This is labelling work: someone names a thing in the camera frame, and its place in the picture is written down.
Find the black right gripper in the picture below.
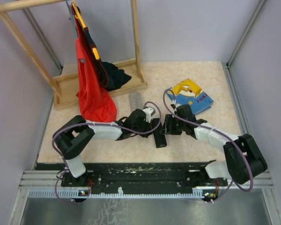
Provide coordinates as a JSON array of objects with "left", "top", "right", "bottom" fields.
[{"left": 160, "top": 114, "right": 186, "bottom": 135}]

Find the black glasses case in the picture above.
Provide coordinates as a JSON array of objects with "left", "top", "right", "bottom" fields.
[{"left": 153, "top": 123, "right": 167, "bottom": 148}]

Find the grey glasses case green lining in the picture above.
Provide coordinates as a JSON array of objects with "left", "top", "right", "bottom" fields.
[{"left": 129, "top": 92, "right": 143, "bottom": 111}]

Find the red garment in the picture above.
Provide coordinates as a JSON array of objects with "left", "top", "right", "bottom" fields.
[{"left": 71, "top": 5, "right": 117, "bottom": 122}]

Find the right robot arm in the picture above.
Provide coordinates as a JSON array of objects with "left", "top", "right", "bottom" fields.
[{"left": 161, "top": 104, "right": 268, "bottom": 186}]

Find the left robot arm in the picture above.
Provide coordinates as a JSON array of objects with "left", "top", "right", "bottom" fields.
[{"left": 52, "top": 107, "right": 155, "bottom": 186}]

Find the blue yellow folded cloth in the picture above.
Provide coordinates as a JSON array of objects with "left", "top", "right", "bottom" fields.
[{"left": 166, "top": 79, "right": 214, "bottom": 115}]

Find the black hanging garment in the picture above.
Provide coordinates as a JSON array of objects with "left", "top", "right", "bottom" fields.
[{"left": 87, "top": 41, "right": 132, "bottom": 91}]

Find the wooden clothes rack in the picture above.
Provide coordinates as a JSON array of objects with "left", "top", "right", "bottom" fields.
[{"left": 0, "top": 0, "right": 148, "bottom": 110}]

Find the yellow clothes hanger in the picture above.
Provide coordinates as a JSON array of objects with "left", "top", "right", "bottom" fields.
[{"left": 71, "top": 0, "right": 100, "bottom": 60}]

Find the grey red clothes hanger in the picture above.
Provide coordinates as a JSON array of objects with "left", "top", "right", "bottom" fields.
[{"left": 66, "top": 0, "right": 78, "bottom": 41}]

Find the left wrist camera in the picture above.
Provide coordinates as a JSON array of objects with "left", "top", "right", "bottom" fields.
[{"left": 142, "top": 107, "right": 155, "bottom": 123}]

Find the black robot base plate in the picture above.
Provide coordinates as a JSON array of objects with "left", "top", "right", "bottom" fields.
[{"left": 61, "top": 162, "right": 228, "bottom": 195}]

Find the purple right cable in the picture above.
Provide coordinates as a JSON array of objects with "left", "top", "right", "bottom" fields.
[{"left": 163, "top": 90, "right": 254, "bottom": 204}]

